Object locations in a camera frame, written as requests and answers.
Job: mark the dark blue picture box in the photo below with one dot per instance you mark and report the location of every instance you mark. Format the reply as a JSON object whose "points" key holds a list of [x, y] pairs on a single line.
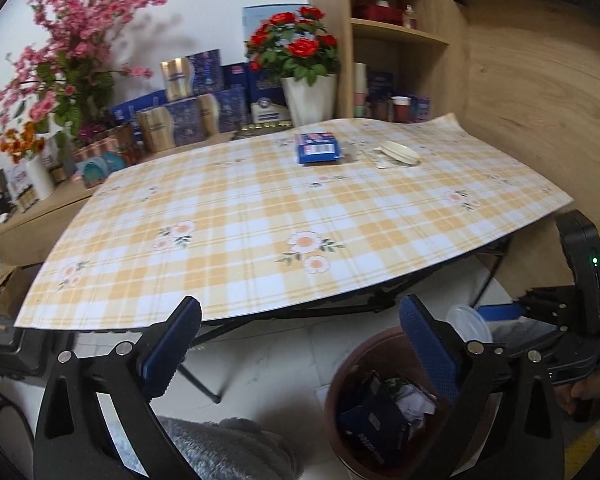
{"points": [[380, 85]]}

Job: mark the purple box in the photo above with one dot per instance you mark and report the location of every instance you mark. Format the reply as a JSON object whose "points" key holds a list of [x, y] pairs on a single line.
{"points": [[421, 109]]}

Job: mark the fuzzy grey blue pants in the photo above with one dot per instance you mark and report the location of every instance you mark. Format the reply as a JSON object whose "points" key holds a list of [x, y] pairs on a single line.
{"points": [[230, 450]]}

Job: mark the wooden shelf unit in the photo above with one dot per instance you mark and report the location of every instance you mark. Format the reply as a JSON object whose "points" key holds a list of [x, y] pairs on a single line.
{"points": [[330, 20]]}

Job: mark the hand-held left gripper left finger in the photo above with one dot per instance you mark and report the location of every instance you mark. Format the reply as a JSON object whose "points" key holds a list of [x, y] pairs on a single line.
{"points": [[172, 345]]}

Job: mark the stack of pastel cups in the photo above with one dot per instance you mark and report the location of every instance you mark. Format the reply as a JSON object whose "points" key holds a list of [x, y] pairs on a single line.
{"points": [[361, 92]]}

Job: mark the orange flowers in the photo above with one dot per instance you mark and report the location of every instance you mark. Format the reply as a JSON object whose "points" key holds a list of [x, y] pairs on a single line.
{"points": [[22, 142]]}

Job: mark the yellow checked floral tablecloth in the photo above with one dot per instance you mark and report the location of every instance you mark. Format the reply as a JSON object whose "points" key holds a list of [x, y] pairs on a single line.
{"points": [[230, 210]]}

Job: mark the cardboard box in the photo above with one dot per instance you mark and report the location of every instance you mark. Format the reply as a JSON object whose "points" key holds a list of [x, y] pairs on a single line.
{"points": [[10, 290]]}

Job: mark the tall light blue box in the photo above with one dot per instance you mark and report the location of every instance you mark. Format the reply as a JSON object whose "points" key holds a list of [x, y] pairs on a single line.
{"points": [[257, 17]]}

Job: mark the black crate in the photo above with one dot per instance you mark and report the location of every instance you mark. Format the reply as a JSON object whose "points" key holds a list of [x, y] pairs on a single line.
{"points": [[25, 355]]}

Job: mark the white flower pot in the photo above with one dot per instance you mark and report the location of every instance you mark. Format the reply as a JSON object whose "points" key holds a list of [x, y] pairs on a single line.
{"points": [[310, 102]]}

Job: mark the red rose plant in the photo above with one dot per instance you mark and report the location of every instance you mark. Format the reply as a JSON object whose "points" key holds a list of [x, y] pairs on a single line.
{"points": [[300, 47]]}

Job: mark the white blue carton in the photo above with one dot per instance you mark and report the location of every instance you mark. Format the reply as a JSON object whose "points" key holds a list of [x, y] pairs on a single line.
{"points": [[267, 102]]}

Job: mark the small blue pack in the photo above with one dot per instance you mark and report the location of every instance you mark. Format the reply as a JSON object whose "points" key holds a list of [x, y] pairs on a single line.
{"points": [[317, 149]]}

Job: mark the white vase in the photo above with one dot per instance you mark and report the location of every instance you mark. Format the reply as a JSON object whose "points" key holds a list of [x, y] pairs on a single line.
{"points": [[40, 177]]}

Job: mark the striped tin planter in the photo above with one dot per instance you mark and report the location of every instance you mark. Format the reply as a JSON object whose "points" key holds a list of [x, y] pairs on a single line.
{"points": [[100, 160]]}

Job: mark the grey white packaging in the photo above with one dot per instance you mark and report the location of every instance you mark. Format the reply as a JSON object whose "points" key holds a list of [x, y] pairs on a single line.
{"points": [[415, 402]]}

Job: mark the white round lid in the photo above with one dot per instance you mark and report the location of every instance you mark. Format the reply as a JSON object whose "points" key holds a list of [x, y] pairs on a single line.
{"points": [[397, 152]]}

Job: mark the row of small brown bottles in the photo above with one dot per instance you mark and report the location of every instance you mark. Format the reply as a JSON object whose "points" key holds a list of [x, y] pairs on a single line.
{"points": [[22, 195]]}

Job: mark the dark blue box red label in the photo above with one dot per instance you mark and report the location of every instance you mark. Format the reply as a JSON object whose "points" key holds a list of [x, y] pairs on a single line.
{"points": [[236, 76]]}

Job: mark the blue gold gift box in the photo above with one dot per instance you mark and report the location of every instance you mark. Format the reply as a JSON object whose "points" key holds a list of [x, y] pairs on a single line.
{"points": [[222, 112], [192, 75], [170, 127]]}

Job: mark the brown plastic bin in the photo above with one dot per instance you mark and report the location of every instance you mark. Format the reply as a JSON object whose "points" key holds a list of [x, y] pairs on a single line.
{"points": [[350, 375]]}

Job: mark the clear round plastic lid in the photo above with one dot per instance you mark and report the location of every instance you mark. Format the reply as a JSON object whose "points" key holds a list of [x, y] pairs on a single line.
{"points": [[467, 322]]}

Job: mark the flat blue carton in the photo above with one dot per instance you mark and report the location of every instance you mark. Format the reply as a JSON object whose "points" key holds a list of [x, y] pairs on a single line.
{"points": [[137, 105]]}

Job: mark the red basket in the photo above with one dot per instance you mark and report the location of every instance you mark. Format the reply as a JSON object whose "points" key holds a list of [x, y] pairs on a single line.
{"points": [[377, 10]]}

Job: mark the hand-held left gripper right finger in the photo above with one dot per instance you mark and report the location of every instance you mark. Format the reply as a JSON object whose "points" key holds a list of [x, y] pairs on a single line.
{"points": [[425, 345]]}

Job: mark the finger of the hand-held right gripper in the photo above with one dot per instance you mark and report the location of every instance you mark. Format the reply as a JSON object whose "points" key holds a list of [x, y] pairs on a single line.
{"points": [[525, 342], [500, 311]]}

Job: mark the brown cup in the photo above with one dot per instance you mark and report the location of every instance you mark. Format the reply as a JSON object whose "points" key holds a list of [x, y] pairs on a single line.
{"points": [[382, 111]]}

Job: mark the red cup white rim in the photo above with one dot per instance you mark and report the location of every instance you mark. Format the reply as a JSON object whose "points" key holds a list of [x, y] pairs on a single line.
{"points": [[401, 110]]}

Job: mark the person's right hand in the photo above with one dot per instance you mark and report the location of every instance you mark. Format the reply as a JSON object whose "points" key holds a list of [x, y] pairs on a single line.
{"points": [[587, 387]]}

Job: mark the pink blossom plant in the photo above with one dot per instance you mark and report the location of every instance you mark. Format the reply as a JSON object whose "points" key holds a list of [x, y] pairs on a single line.
{"points": [[75, 25]]}

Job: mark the clear perfume bottle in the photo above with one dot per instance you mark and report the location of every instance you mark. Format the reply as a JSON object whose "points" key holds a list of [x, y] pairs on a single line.
{"points": [[410, 19]]}

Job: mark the large blue box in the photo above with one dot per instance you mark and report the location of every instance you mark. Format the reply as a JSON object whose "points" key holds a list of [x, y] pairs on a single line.
{"points": [[375, 425]]}

